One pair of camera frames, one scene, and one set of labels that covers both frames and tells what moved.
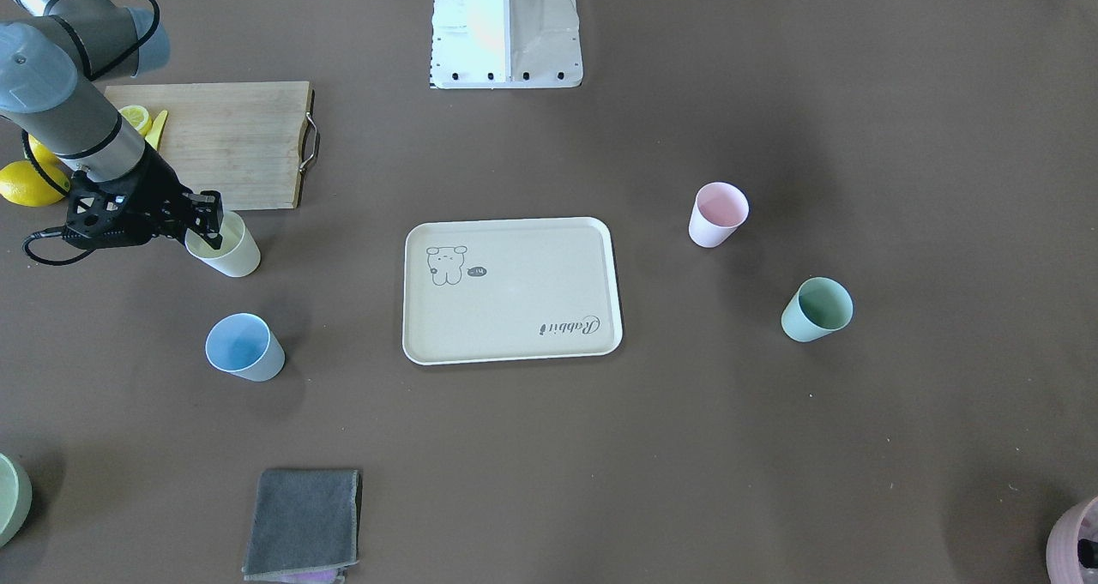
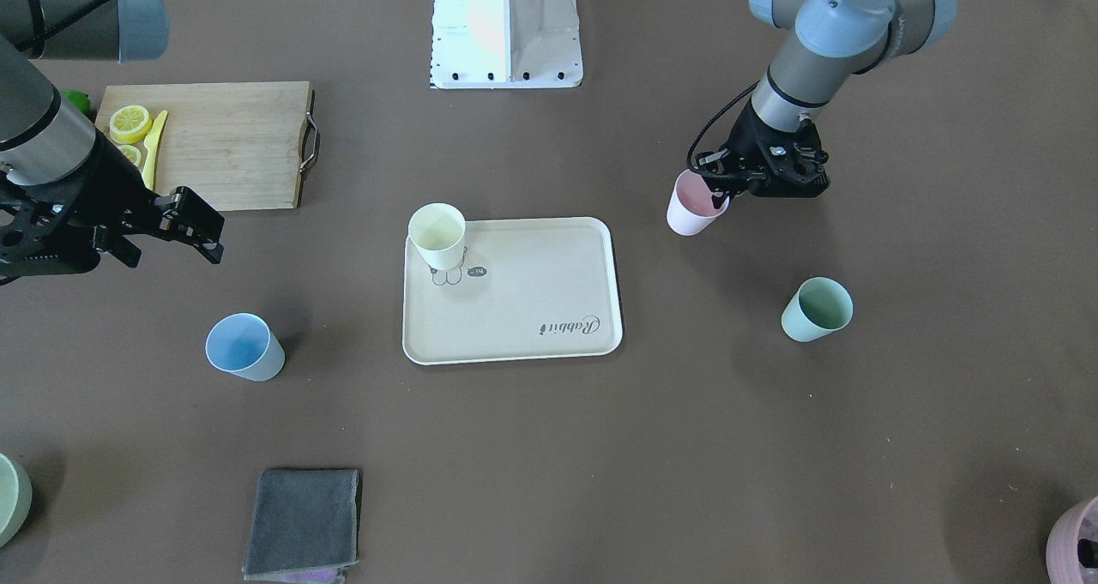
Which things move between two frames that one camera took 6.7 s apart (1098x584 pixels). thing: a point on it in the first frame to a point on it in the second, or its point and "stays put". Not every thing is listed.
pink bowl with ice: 1072,546 stays put
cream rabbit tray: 476,291 stays put
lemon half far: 138,117 stays put
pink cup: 718,210 to 690,207
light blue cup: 241,345 stays put
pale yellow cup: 238,254 to 438,231
